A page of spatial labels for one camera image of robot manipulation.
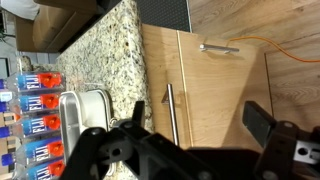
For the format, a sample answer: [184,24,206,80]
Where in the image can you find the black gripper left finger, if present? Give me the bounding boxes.
[59,99,147,180]

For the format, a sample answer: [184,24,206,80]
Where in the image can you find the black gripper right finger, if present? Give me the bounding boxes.
[242,100,300,180]

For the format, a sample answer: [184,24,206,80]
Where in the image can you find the wooden drawer with metal handle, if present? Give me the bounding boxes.
[141,23,194,149]

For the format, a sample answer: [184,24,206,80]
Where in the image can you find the Fiji water bottle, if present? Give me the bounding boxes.
[6,71,66,93]
[0,113,63,138]
[13,159,66,180]
[0,91,63,114]
[0,137,65,164]

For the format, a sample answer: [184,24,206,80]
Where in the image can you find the granite top kitchen counter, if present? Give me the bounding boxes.
[54,0,154,180]

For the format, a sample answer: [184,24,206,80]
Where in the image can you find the dark grey dotted carpet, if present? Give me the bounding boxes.
[134,0,193,33]

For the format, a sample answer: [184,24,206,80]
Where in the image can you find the orange power cable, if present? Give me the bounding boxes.
[227,35,320,64]

